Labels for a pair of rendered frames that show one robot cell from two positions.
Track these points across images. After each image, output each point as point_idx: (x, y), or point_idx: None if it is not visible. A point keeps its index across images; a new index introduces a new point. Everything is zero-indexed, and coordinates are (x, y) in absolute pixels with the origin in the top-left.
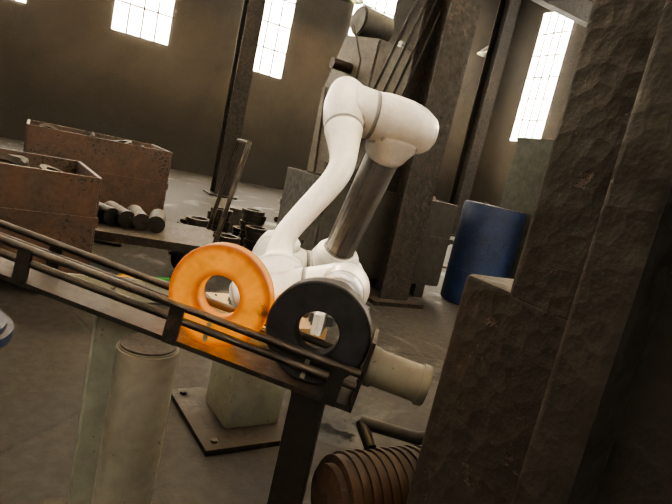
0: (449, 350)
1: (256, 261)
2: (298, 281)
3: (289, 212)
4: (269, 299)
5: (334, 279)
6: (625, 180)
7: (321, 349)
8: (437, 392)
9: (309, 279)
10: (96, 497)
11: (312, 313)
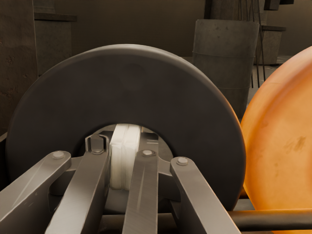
0: (34, 19)
1: (306, 51)
2: (207, 78)
3: None
4: (242, 118)
5: (121, 47)
6: None
7: (112, 206)
8: (36, 53)
9: (178, 57)
10: None
11: (151, 133)
